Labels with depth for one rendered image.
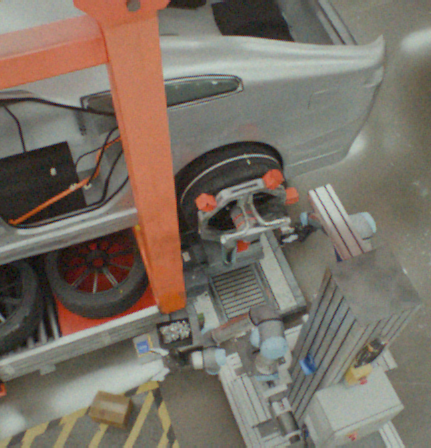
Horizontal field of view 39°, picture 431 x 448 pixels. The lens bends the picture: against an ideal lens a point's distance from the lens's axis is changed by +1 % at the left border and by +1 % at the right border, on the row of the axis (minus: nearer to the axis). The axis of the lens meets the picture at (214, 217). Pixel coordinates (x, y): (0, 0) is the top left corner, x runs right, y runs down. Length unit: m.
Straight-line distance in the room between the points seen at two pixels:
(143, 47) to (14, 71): 0.38
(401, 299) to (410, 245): 2.52
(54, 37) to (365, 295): 1.32
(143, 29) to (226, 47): 1.26
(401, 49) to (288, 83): 2.84
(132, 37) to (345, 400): 1.84
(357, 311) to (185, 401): 2.14
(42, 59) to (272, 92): 1.57
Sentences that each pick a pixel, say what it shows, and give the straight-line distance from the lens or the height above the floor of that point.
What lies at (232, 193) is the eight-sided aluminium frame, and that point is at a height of 1.09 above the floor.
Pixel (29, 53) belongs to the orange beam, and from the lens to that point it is 1.89.
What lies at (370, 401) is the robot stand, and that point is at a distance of 2.95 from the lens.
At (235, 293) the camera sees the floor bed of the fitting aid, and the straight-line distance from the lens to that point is 4.30.
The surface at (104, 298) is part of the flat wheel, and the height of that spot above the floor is 0.50.
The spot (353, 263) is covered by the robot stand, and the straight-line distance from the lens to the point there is 2.26.
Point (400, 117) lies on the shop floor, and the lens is 5.42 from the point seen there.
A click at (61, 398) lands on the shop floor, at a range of 4.24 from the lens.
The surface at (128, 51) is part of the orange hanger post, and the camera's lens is 1.92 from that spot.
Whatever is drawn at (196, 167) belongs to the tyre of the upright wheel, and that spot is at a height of 1.11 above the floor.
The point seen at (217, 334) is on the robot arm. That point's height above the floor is 1.21.
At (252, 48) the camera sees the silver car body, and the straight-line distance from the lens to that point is 3.15.
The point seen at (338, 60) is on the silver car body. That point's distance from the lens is 3.35.
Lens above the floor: 4.02
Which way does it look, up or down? 60 degrees down
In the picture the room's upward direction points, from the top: straight up
